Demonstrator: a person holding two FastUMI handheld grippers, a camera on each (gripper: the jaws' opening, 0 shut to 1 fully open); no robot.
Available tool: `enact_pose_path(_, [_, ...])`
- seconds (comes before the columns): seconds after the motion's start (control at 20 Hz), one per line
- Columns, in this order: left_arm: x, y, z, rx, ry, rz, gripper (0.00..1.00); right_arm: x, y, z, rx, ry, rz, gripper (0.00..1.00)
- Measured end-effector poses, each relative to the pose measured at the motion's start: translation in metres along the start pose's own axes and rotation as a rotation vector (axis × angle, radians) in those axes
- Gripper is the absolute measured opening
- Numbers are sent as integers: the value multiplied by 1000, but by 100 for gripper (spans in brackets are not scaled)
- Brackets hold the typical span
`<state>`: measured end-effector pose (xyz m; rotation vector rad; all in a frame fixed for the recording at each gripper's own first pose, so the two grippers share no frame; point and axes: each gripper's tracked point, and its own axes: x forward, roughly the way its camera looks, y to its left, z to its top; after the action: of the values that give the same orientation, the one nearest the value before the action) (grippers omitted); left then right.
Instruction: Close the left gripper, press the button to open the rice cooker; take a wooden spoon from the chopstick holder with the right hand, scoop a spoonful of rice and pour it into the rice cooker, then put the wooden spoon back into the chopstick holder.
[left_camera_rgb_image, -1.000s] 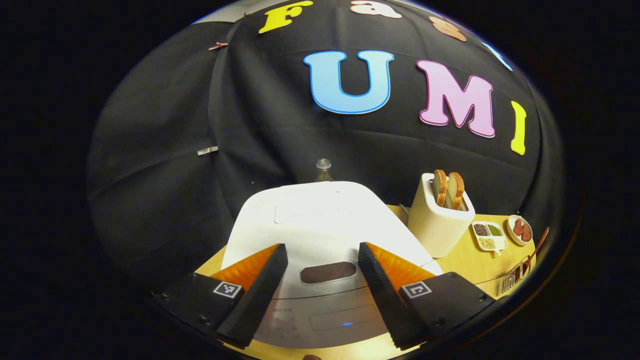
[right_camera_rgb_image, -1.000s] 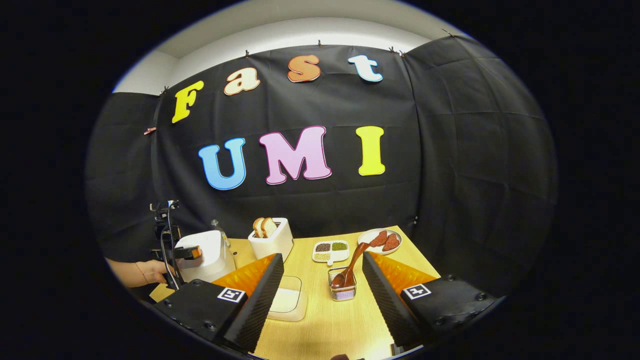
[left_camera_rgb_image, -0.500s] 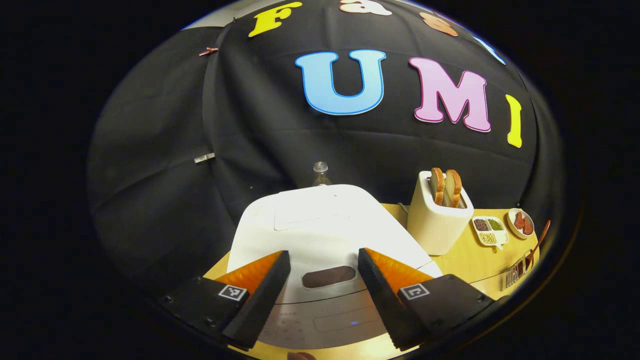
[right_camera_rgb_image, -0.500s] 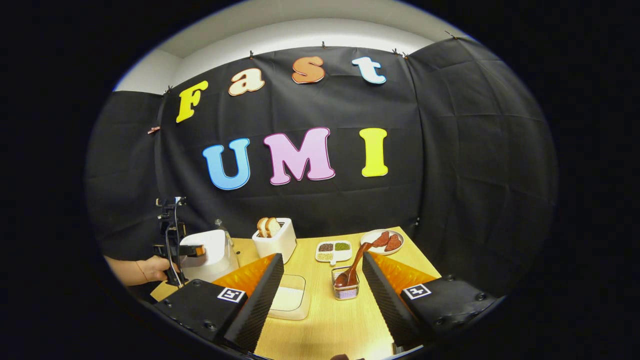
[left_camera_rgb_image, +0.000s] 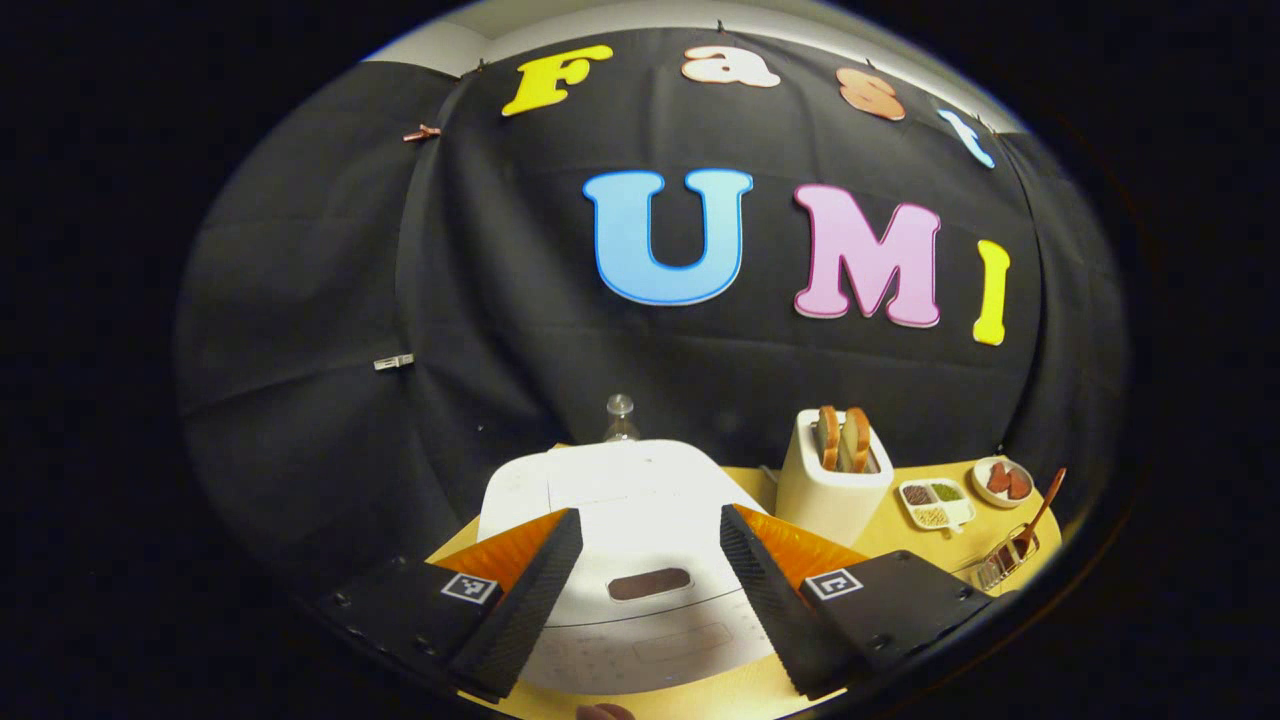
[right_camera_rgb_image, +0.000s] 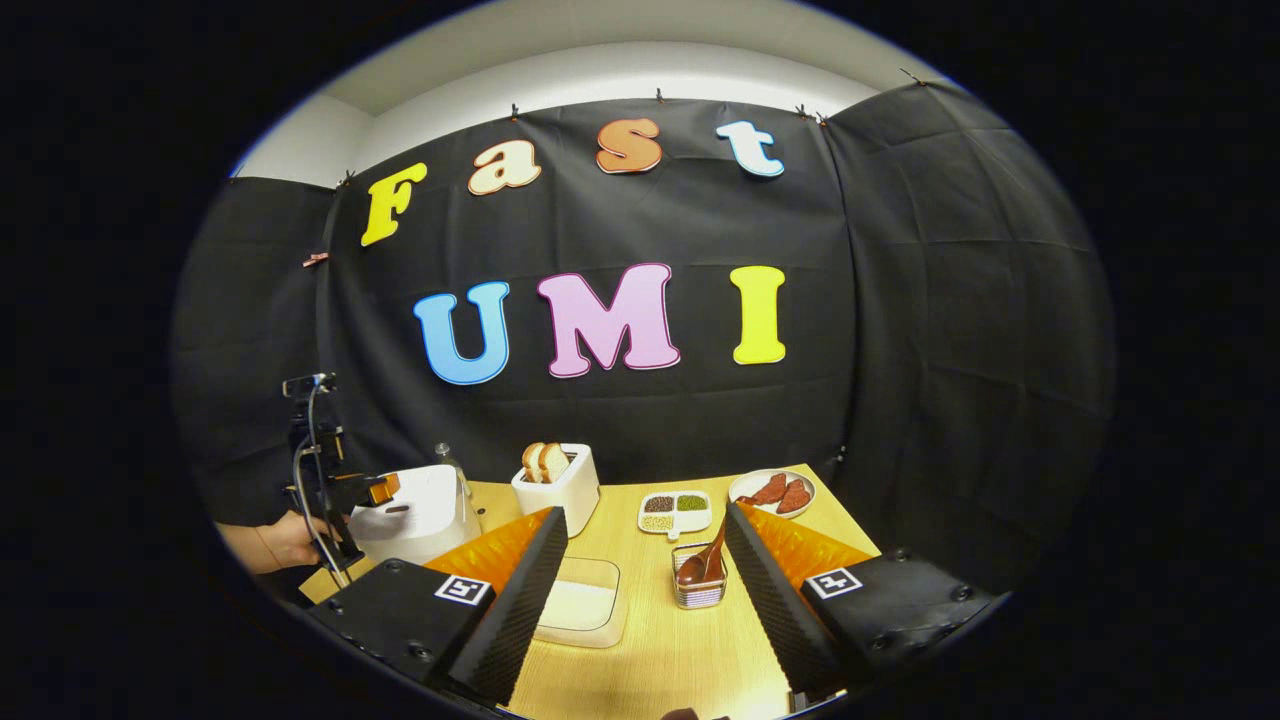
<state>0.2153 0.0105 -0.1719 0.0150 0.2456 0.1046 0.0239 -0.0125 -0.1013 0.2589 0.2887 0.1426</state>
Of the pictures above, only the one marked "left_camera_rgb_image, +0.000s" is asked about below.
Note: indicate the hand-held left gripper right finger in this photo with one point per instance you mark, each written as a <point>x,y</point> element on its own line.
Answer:
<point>775,610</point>

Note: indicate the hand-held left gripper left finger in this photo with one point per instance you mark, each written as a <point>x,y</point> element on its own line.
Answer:
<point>535,610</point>

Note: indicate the white rice cooker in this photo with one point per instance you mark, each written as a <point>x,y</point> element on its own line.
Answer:
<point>640,500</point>

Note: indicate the brown wooden spoon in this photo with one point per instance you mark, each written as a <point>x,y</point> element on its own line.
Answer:
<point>1045,505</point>

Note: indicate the white toaster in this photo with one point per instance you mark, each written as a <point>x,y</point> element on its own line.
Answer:
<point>830,505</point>

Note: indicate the toasted bread slice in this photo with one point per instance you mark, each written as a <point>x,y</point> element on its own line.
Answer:
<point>829,440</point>
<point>858,440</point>

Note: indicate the white divided bean dish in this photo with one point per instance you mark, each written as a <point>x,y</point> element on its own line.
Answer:
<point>935,515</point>

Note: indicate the clear plastic bottle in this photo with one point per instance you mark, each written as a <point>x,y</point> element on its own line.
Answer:
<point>621,425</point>

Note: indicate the white round plate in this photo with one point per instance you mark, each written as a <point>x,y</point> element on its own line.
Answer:
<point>982,492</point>

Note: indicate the red meat piece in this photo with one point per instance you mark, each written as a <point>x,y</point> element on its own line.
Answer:
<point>999,477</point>
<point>1019,485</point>

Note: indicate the white cloth clip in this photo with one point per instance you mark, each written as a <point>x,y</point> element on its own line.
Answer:
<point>394,361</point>

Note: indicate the black backdrop cloth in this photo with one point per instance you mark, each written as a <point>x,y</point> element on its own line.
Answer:
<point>450,300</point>

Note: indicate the pink cloth clip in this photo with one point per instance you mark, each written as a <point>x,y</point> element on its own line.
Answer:
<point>422,133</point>

